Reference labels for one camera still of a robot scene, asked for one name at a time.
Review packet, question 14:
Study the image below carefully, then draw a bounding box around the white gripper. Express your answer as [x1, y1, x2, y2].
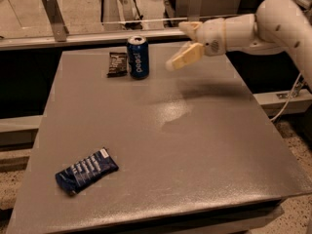
[166, 19, 226, 71]

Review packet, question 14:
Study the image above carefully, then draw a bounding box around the blue pepsi can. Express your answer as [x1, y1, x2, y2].
[127, 35, 149, 79]

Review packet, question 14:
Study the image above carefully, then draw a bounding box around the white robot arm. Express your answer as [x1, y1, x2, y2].
[166, 0, 312, 87]

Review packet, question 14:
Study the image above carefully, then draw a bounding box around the black snack bar wrapper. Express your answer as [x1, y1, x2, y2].
[107, 53, 128, 77]

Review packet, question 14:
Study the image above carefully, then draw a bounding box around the blue snack bar wrapper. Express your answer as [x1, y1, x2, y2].
[55, 148, 119, 195]

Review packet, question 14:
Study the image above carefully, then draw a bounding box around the right metal rail bracket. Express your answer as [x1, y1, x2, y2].
[187, 0, 202, 21]

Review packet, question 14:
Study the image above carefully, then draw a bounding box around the metal rail bracket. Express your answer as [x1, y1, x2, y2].
[187, 0, 202, 21]
[41, 0, 69, 42]

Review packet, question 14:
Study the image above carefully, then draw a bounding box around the white cable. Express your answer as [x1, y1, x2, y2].
[270, 71, 305, 123]

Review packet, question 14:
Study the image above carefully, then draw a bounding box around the left metal rail bracket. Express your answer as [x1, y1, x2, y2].
[41, 0, 69, 42]

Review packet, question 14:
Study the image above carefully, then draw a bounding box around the metal guard rail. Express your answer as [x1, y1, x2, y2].
[0, 28, 188, 51]

